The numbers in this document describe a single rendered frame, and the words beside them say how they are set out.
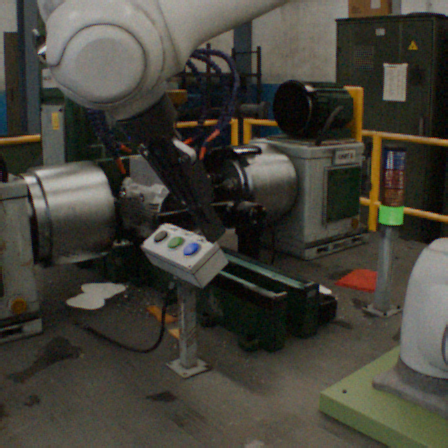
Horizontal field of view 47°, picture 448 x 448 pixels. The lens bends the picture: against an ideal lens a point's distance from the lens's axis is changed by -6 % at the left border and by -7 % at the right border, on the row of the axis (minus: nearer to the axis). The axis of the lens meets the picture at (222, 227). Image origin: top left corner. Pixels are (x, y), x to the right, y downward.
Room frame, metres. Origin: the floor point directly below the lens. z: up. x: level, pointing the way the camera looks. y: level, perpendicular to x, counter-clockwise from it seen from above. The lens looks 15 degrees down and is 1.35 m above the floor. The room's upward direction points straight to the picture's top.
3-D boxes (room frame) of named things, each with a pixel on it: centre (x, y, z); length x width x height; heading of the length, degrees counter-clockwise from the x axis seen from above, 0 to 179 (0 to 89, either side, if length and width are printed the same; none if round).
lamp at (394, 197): (1.23, -0.41, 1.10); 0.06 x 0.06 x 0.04
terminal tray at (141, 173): (1.50, 0.19, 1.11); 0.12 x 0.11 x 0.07; 38
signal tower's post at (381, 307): (1.23, -0.41, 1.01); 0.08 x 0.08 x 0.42; 38
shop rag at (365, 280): (1.44, -0.41, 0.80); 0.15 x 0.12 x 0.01; 142
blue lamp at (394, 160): (1.23, -0.41, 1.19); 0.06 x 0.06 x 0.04
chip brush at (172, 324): (1.17, 0.13, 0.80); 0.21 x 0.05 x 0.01; 33
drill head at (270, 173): (1.68, -0.10, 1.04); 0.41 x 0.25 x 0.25; 128
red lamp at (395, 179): (1.23, -0.41, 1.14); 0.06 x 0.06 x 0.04
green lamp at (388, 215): (1.23, -0.41, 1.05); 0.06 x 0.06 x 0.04
